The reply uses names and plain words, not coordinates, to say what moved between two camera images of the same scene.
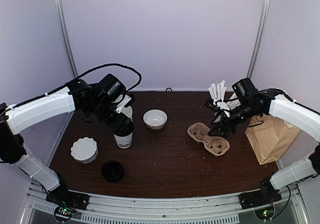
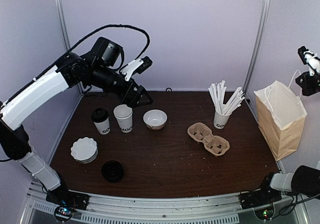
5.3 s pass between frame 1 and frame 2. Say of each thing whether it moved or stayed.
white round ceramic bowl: stayed
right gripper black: moved
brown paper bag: moved
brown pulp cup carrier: stayed
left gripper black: moved
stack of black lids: stayed
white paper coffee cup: moved
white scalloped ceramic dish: stayed
